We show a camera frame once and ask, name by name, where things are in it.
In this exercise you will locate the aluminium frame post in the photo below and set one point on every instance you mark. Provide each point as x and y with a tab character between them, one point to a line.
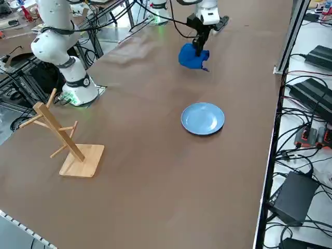
293	33

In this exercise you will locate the black box device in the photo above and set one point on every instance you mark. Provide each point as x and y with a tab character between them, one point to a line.
301	245
293	197

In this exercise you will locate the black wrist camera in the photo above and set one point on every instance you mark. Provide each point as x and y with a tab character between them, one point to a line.
222	22

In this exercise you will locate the wooden cup rack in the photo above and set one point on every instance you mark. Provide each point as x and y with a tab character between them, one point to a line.
83	160

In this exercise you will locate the orange and black device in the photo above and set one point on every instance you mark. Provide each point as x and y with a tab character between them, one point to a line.
306	137

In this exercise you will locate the blue cloth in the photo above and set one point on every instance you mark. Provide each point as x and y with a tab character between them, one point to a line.
188	58

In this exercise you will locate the light blue plastic plate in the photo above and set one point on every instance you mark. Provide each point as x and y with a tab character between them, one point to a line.
202	119

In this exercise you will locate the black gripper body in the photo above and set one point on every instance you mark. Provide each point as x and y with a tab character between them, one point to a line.
198	26

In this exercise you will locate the large black power brick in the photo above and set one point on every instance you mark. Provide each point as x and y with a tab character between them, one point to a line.
311	93

